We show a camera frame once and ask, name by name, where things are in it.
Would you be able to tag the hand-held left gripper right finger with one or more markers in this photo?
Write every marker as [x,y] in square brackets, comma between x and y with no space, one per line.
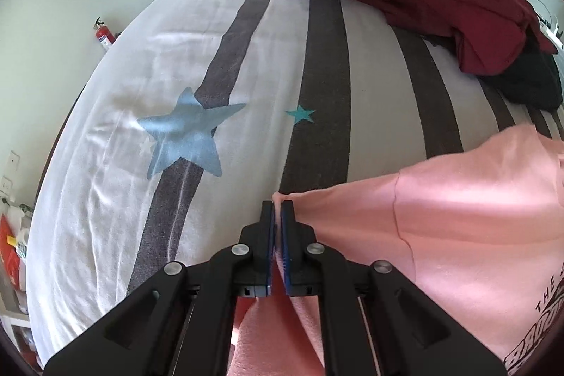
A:
[285,244]

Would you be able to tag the white wall socket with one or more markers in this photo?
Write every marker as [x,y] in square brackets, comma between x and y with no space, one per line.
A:
[13,160]
[6,185]

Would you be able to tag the red box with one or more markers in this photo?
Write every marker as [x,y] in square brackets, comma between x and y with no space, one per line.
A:
[8,257]

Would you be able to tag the pink printed t-shirt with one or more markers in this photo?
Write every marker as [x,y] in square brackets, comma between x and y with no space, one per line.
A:
[462,226]

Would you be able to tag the white shelf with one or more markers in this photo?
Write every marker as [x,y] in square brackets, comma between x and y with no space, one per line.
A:
[15,332]

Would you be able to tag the white power strip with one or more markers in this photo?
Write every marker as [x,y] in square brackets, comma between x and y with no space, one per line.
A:
[553,34]

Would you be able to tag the red fire extinguisher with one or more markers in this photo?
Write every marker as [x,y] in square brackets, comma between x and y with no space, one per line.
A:
[105,36]

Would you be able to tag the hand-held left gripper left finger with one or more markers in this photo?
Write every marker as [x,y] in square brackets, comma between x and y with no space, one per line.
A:
[269,252]

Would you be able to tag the white detergent bottle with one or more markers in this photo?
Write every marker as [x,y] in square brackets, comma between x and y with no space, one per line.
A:
[21,248]

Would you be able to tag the bed with striped star sheet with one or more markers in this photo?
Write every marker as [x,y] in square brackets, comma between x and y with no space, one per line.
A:
[110,160]

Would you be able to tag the black garment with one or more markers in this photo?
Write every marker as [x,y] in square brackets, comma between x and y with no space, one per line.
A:
[533,81]

